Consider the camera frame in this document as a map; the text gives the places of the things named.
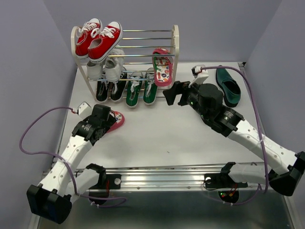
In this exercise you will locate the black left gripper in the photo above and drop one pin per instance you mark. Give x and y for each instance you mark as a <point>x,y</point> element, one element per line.
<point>111,120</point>

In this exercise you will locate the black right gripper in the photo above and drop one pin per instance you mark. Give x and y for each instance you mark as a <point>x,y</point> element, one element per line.
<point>178,88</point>

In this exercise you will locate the pink slide sandal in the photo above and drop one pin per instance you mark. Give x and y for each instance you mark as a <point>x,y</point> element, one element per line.
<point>163,67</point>
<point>118,121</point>

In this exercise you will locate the green canvas sneaker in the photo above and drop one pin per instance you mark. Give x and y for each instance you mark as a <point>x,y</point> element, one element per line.
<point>133,89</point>
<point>150,88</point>

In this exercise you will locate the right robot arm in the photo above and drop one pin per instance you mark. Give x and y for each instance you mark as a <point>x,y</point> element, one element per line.
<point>282,168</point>

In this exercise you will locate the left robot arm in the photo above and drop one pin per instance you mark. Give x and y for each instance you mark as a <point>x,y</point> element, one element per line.
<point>53,197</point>

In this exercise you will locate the cream shoe rack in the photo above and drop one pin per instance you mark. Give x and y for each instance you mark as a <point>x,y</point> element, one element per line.
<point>132,62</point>

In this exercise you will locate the black sneaker left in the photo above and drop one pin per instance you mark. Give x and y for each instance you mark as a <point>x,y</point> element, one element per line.
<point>102,91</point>

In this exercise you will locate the black sneaker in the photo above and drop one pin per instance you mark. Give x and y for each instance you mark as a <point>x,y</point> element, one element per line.
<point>118,86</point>
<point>102,91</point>

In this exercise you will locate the dark green loafer far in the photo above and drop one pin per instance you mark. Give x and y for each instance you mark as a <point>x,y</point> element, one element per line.
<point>230,88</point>

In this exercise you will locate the black sneaker right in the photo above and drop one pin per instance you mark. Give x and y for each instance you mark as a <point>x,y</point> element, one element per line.
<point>118,86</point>

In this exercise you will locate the white sneaker left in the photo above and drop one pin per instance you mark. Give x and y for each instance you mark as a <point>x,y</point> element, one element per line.
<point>95,70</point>

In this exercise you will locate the white sneaker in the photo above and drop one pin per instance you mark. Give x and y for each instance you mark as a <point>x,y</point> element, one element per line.
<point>95,70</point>
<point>113,65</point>

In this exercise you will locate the white sneaker right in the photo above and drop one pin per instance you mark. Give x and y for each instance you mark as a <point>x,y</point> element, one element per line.
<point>113,65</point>

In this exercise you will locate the red sneaker left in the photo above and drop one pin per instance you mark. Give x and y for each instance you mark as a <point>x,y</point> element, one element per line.
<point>85,38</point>

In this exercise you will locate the red sneaker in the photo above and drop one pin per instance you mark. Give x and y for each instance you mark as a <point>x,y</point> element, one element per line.
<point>104,41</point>
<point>85,38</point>

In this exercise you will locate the red sneaker right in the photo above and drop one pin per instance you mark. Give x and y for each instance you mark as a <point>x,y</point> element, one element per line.
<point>104,41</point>

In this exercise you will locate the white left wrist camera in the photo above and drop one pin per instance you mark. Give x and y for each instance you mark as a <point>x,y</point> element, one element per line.
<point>84,110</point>

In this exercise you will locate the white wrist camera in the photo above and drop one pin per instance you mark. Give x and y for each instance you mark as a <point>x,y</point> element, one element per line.
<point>84,110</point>
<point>200,74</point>

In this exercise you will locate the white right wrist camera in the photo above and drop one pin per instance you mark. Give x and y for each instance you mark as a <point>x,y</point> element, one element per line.
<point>200,74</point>

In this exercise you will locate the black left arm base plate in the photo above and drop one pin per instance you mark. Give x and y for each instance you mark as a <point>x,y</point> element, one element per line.
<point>109,182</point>

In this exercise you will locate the aluminium table edge rail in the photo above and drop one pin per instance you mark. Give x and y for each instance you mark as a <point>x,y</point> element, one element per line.
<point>181,178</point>

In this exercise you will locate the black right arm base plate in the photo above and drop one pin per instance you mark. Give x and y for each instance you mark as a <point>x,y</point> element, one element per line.
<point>222,179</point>

